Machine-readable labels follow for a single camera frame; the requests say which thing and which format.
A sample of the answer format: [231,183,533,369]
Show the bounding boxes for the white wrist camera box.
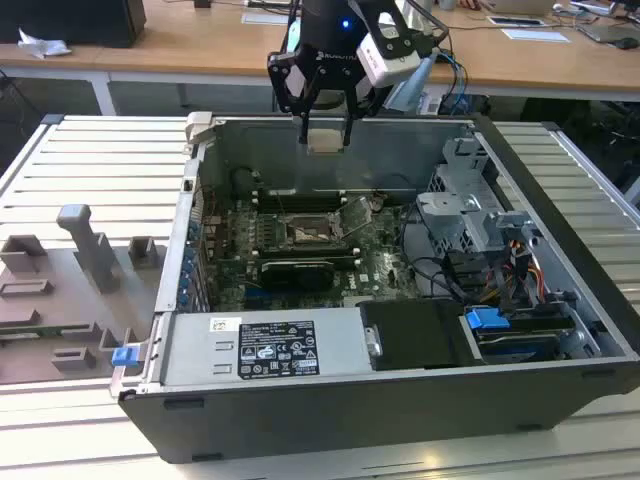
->
[357,29,422,90]

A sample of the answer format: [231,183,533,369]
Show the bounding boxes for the black internal cable loop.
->
[399,204,474,307]

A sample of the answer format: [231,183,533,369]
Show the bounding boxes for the long wooden desk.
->
[0,0,640,104]

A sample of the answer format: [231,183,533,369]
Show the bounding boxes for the metal drive cage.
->
[414,135,541,256]

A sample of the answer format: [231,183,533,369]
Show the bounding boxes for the green motherboard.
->
[202,192,426,311]

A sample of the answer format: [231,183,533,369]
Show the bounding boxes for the blue plastic latch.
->
[112,346,139,369]

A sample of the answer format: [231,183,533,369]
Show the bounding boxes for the grey parts rack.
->
[0,203,169,384]

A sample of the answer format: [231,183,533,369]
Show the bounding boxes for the black ram slot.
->
[254,191,346,203]
[255,200,348,213]
[260,251,362,264]
[259,243,359,255]

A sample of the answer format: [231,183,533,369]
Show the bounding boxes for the black graphics card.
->
[259,259,334,294]

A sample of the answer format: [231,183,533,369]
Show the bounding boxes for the silver square cpu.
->
[306,128,347,156]

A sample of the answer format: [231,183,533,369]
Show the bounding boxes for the black box on desk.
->
[0,0,148,49]

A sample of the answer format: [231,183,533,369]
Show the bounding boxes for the blue disk carrier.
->
[464,307,576,364]

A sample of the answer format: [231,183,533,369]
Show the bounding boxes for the green ram stick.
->
[0,324,94,336]

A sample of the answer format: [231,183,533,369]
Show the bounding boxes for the cpu socket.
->
[282,211,347,249]

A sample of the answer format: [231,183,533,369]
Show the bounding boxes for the blue cable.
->
[437,48,471,119]

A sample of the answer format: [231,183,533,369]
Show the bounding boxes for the crumpled white paper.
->
[17,27,72,59]

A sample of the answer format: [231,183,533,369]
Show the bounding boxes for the plain white paper sheet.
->
[501,27,572,44]

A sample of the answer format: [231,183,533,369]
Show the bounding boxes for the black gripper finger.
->
[342,74,396,148]
[266,46,313,146]

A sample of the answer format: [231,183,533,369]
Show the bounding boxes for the pale blue teach pendant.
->
[387,49,442,113]

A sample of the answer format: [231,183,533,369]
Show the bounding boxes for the grey power supply unit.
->
[162,306,377,389]

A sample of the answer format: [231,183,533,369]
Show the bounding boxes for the orange yellow wire bundle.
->
[502,238,547,304]

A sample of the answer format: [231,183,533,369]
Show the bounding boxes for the black open pc case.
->
[110,110,640,466]

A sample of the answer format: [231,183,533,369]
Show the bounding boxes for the grey case release latch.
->
[184,111,217,147]

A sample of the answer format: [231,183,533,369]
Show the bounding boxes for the dark grey laptop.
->
[574,21,640,44]

